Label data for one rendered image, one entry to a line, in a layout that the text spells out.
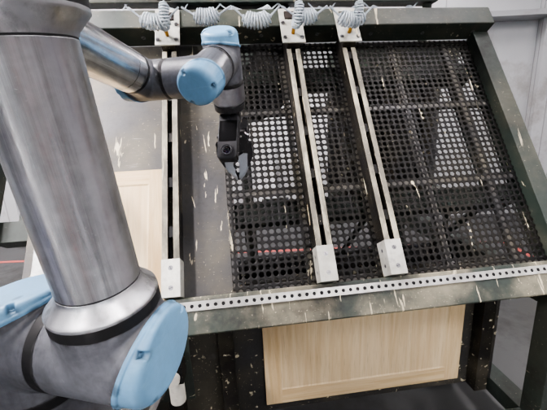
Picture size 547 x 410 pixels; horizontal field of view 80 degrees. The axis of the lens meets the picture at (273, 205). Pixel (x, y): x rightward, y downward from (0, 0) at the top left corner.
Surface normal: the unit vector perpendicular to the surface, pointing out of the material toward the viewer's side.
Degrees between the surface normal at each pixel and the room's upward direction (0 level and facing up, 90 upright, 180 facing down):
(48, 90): 94
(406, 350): 90
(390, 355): 90
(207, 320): 57
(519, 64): 90
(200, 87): 117
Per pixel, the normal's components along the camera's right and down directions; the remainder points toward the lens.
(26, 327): -0.18, -0.58
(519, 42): 0.00, 0.25
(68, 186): 0.55, 0.26
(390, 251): 0.08, -0.32
